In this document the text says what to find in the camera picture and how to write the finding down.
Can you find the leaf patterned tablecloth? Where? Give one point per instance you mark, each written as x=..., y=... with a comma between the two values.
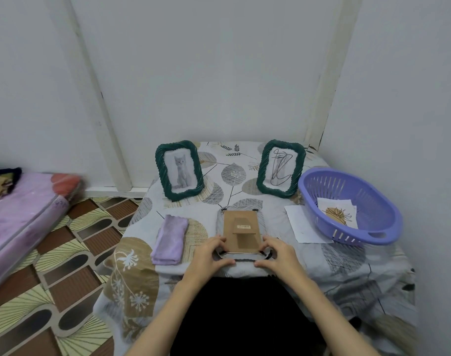
x=225, y=174

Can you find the person's left hand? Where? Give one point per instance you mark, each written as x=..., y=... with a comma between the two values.
x=207, y=263

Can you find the person's left forearm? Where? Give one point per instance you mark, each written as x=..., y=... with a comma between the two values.
x=162, y=322

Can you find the brown cardboard frame backing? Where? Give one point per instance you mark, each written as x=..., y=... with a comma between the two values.
x=244, y=240

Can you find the white paper black line drawing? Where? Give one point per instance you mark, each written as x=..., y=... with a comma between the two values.
x=301, y=224

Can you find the purple plastic basket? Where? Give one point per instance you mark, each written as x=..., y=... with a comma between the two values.
x=377, y=215

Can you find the purple cloth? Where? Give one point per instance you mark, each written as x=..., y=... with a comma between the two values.
x=169, y=240

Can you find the purple mattress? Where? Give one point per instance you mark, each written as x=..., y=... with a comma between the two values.
x=21, y=218

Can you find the person's right hand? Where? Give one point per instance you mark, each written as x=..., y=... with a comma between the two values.
x=283, y=261

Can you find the black trousers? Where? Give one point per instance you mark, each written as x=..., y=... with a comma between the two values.
x=244, y=318

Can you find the white paper brown plant drawing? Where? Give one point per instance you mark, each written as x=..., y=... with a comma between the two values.
x=336, y=215

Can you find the person's right forearm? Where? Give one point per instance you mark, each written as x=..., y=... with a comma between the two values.
x=336, y=318

